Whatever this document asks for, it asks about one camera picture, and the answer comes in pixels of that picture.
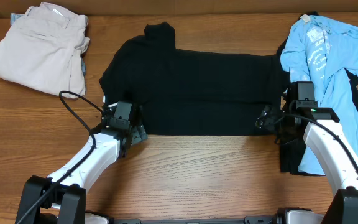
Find black t-shirt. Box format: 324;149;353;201
100;22;290;136

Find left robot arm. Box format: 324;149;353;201
16;101;147;224

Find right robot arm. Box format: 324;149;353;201
255;81;358;223

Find light blue printed t-shirt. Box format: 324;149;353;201
280;14;358;180

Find folded beige trousers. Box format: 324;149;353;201
0;2;90;98

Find light blue folded cloth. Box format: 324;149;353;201
10;13;23;25

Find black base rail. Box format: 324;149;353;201
85;207;331;224

